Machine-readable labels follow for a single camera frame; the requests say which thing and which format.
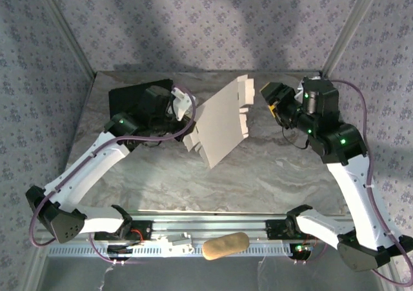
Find white paper box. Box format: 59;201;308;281
183;74;256;170

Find black carrying case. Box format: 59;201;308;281
108;79;174;127

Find tan oval sponge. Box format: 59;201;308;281
202;232;250;261

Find black right circuit board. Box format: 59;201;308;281
288;243;313;260

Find black circuit board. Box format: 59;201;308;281
107;244;136;261
288;243;313;260

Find black left circuit board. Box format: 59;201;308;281
107;244;136;261

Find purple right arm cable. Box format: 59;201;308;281
292;79;413;287

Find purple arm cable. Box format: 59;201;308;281
292;79;413;287
28;86;197;266

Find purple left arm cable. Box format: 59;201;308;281
28;86;197;266

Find thin black right gripper cable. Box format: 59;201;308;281
281;123;311;150

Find aluminium frame post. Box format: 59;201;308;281
32;0;97;79
321;0;387;77

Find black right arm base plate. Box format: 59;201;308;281
266;219;323;240

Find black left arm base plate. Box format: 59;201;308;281
88;219;153;242

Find aluminium mounting rail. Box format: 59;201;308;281
34;208;356;244

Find white grey bracket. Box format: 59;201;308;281
157;232;195;257

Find white slotted cable duct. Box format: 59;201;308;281
48;241;310;258

